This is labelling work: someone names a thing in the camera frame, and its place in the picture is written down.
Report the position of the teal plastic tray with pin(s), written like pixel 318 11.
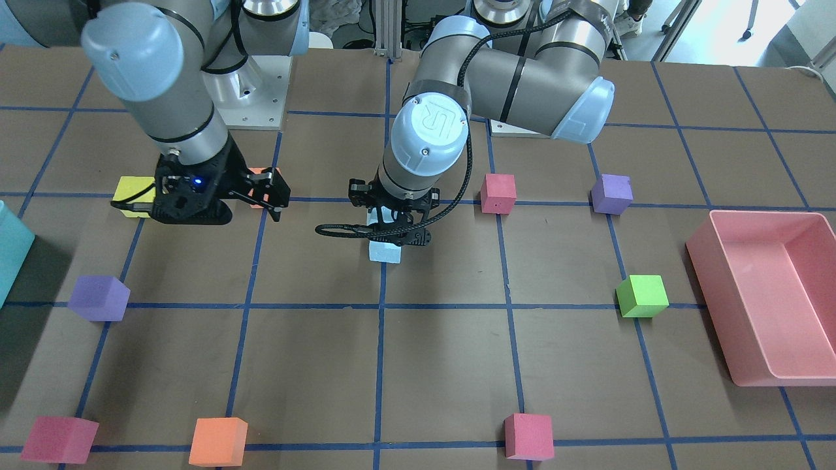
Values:
pixel 16 241

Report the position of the pink block back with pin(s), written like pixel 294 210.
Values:
pixel 498 194

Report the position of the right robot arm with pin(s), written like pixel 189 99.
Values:
pixel 174 65

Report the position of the orange block front row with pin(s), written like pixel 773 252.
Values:
pixel 218 442

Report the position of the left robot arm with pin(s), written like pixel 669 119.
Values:
pixel 530 64

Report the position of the purple block near pink tray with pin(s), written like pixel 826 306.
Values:
pixel 612 194

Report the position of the orange block row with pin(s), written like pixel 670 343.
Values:
pixel 264 185
pixel 218 442

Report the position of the aluminium frame post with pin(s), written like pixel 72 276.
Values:
pixel 388 22

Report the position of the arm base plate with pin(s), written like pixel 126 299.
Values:
pixel 252 97
pixel 503 129

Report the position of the orange block back row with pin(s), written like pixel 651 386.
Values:
pixel 264 185

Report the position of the purple block near teal tray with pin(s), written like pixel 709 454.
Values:
pixel 99 298

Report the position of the pink block front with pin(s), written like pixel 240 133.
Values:
pixel 60 439
pixel 529 437

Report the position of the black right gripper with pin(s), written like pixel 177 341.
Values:
pixel 231 171

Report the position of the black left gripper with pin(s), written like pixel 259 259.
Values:
pixel 360 191

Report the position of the yellow block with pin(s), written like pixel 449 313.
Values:
pixel 130 185

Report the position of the light blue block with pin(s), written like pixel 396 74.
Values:
pixel 385 253
pixel 375 219

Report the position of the pink plastic tray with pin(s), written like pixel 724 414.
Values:
pixel 768 279

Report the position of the green block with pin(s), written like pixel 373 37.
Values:
pixel 642 296

